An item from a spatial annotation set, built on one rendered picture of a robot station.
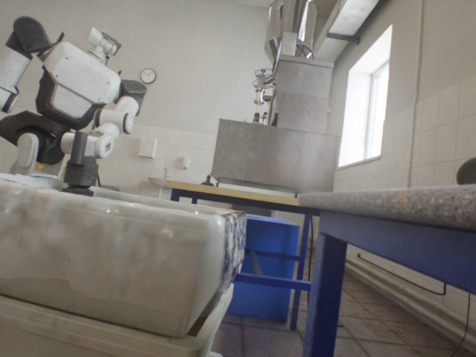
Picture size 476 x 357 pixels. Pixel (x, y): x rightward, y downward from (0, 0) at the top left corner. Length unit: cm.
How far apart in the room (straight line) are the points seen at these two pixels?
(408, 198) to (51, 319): 61
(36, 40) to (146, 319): 107
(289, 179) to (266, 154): 13
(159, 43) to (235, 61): 152
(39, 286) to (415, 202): 67
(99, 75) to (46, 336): 94
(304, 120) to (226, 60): 450
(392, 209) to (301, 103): 100
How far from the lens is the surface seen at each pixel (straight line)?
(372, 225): 33
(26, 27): 133
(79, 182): 91
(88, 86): 128
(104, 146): 92
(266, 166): 105
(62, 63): 127
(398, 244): 29
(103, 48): 136
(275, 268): 180
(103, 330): 60
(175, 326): 58
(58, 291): 68
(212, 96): 532
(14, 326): 71
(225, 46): 574
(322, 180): 110
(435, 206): 20
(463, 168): 30
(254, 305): 185
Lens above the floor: 72
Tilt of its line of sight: 4 degrees up
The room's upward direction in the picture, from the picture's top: 8 degrees clockwise
